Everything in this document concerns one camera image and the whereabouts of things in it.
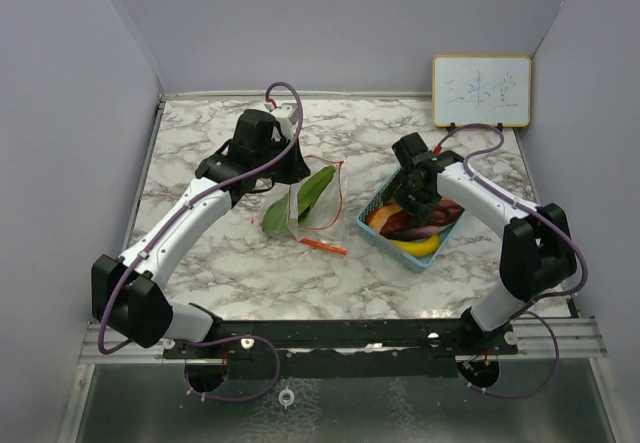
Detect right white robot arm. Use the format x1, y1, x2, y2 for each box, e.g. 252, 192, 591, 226
385, 132, 580, 354

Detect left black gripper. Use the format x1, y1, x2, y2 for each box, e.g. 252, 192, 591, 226
254, 133, 311, 185

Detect green leaf vegetable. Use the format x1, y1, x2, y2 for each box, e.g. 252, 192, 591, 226
260, 166, 336, 236

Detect aluminium extrusion rail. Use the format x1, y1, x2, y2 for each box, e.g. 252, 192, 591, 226
79, 320, 608, 364

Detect clear orange zip bag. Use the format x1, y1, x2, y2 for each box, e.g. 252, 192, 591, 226
249, 154, 349, 256

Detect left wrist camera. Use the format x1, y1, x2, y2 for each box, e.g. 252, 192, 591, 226
263, 101, 299, 140

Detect small whiteboard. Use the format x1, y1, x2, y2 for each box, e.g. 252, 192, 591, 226
432, 54, 532, 128

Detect blue plastic basket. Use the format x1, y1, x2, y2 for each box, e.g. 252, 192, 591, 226
355, 168, 466, 273

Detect white ring pull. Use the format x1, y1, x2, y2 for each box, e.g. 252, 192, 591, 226
278, 387, 295, 409

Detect red orange papaya slice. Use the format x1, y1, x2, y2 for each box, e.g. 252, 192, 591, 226
366, 198, 464, 240

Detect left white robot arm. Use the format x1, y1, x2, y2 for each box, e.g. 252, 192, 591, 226
90, 104, 310, 358

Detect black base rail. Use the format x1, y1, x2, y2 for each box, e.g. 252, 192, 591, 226
164, 318, 517, 380

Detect purple eggplant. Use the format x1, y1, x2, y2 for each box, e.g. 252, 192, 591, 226
391, 226, 443, 241

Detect single yellow banana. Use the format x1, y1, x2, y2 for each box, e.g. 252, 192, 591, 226
392, 234, 441, 258

